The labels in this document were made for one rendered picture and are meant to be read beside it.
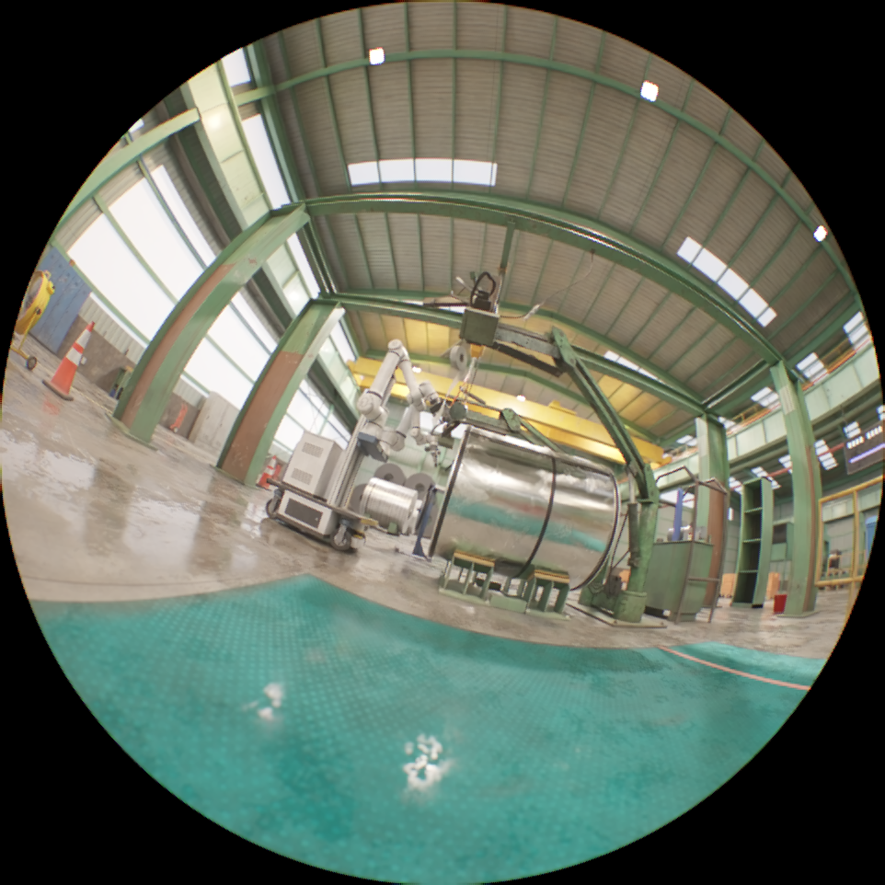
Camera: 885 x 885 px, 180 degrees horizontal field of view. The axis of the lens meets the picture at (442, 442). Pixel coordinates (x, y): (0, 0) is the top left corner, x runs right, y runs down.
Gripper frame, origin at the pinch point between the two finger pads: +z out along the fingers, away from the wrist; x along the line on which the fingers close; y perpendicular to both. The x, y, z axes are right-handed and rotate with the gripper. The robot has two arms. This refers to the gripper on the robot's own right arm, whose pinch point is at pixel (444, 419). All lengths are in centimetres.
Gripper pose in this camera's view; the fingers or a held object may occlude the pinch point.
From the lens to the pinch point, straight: 216.0
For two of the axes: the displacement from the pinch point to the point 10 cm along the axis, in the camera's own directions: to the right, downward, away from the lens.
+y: 1.9, -0.7, 9.8
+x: -8.5, 4.9, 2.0
